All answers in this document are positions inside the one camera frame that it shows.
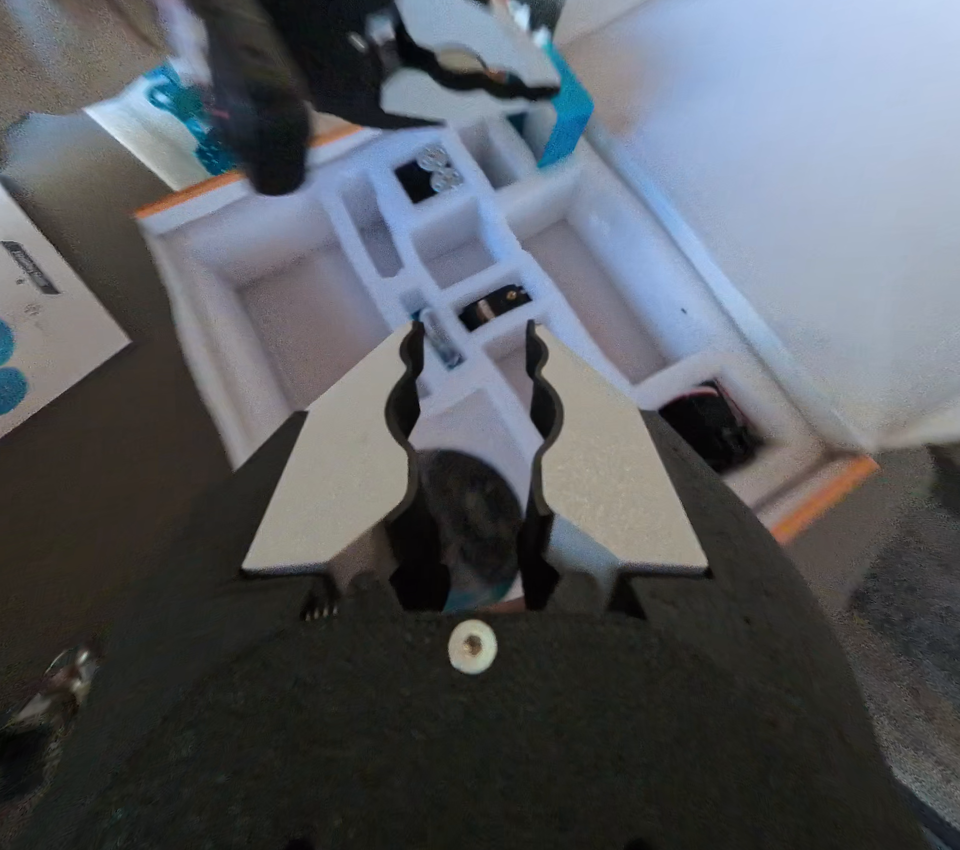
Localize silver foil bag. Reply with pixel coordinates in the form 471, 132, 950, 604
0, 646, 103, 740

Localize white and orange cardboard box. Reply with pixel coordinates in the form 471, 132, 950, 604
135, 0, 960, 545

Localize black part with wires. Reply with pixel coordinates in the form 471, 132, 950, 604
660, 381, 763, 473

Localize small black servo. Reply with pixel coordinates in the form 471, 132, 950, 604
459, 287, 534, 334

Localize blue metal bracket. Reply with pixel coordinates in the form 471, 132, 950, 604
536, 43, 597, 170

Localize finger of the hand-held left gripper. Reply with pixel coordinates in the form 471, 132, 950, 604
378, 70, 561, 131
396, 0, 565, 89

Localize small metal part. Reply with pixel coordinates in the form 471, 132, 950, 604
416, 310, 463, 371

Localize white user manual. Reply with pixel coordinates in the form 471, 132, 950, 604
0, 58, 249, 440

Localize dark round metal part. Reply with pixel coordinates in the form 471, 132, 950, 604
416, 448, 526, 600

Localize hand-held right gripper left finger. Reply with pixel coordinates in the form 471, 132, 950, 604
241, 322, 451, 613

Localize white foam insert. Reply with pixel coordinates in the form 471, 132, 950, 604
146, 115, 828, 500

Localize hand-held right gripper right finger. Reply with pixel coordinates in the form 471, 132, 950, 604
517, 319, 712, 614

